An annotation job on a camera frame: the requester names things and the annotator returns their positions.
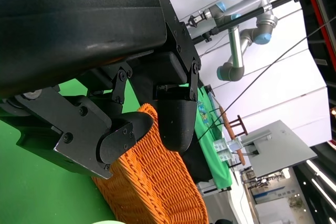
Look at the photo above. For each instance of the black backdrop cloth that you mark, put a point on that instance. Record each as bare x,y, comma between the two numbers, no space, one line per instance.
194,163

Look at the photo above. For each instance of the green printed t-shirt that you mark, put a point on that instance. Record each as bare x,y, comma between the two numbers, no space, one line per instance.
215,166

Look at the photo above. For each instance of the grey bowl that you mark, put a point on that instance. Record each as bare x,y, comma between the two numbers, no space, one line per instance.
103,222

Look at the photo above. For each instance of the green tablecloth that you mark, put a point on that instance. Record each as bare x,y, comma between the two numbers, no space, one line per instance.
26,182

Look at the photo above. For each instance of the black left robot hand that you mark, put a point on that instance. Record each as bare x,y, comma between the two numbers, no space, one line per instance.
78,24

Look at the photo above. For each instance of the black pole silver collar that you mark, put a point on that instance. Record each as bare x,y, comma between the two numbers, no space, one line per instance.
246,15

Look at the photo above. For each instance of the orange wicker basket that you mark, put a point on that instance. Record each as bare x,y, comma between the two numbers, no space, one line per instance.
157,182

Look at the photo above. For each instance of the red metal beam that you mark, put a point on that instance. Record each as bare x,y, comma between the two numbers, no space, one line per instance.
317,11

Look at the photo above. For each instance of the grey flat monitor panel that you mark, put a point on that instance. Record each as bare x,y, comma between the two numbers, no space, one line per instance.
278,150

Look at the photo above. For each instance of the clear plastic boxes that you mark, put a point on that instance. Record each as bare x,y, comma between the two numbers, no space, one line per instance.
223,150

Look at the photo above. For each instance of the silver blue-capped robot arm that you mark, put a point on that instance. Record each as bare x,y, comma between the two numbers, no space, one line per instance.
236,51

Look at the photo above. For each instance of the brown wooden stand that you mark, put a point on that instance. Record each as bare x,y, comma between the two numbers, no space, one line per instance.
242,127

